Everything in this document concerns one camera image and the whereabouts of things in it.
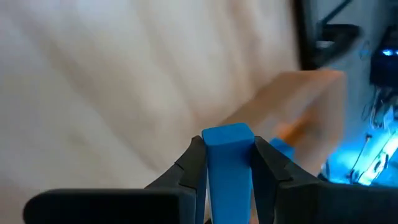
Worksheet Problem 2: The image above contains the blue wooden block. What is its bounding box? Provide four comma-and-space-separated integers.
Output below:
269, 138, 296, 161
201, 123, 256, 224

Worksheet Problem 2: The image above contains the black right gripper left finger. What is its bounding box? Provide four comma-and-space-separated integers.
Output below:
146, 136, 208, 224

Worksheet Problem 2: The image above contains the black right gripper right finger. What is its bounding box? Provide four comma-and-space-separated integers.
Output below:
251, 136, 321, 224

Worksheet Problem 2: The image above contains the orange plastic bin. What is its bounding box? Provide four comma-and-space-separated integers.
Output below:
220, 68, 348, 175

